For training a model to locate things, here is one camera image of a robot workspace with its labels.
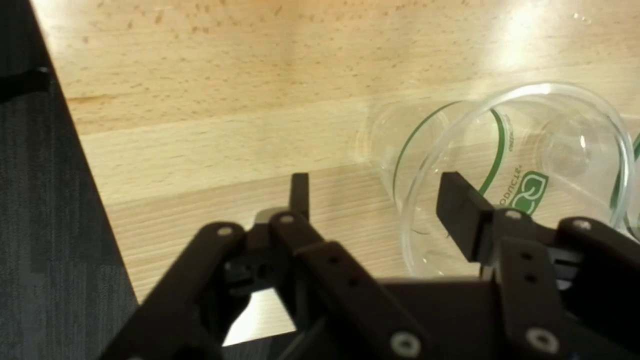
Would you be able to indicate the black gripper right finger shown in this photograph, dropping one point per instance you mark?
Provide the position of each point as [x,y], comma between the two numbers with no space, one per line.
[565,292]

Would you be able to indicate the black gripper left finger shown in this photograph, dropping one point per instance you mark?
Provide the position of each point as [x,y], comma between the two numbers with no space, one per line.
[337,307]

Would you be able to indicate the clear cup with green logo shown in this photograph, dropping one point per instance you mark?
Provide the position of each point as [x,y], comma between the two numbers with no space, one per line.
[547,149]

